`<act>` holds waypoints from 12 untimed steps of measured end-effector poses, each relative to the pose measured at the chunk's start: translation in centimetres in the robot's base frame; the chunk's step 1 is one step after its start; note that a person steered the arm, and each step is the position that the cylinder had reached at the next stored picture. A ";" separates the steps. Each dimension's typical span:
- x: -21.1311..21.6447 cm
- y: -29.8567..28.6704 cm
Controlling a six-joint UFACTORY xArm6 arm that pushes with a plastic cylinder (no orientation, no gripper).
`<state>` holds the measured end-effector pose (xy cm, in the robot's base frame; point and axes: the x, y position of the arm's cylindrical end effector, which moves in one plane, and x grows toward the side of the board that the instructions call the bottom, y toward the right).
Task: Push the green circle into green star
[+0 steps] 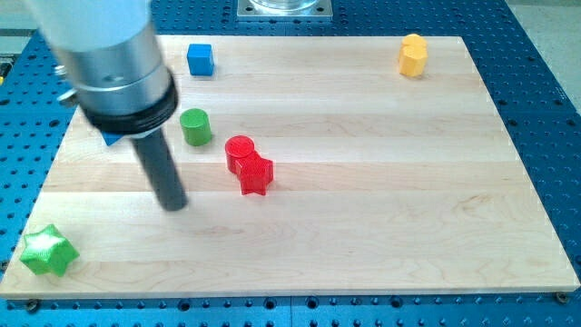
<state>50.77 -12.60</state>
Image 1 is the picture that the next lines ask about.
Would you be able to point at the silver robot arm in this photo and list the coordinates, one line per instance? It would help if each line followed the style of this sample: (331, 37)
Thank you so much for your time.
(112, 60)

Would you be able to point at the red star block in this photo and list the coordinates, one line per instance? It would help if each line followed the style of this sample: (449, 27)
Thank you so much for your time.
(254, 173)

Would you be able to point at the green star block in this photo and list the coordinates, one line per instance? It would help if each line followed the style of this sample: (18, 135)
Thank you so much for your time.
(48, 251)

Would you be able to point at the wooden board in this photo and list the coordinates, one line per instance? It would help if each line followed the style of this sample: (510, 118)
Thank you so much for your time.
(382, 184)

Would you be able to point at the red cylinder block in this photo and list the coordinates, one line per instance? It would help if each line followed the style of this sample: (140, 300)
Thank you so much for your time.
(236, 148)

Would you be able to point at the green cylinder block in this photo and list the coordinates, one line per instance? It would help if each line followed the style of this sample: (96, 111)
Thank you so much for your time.
(196, 128)

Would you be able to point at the black pusher rod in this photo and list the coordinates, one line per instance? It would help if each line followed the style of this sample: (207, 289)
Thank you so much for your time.
(156, 159)

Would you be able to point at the blue cube block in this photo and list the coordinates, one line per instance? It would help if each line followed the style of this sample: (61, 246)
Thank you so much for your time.
(200, 59)

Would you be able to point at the yellow hexagon block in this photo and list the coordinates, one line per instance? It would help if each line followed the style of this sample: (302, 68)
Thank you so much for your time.
(412, 60)

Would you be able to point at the yellow cylinder block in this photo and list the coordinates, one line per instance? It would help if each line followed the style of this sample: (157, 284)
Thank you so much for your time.
(414, 40)

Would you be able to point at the blue triangle block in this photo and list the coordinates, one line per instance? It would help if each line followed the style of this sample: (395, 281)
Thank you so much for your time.
(111, 139)

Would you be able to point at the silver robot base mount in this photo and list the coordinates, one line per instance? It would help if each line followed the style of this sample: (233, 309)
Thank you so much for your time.
(284, 8)

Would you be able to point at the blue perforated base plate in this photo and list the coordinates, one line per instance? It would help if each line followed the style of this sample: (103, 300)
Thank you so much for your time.
(539, 116)

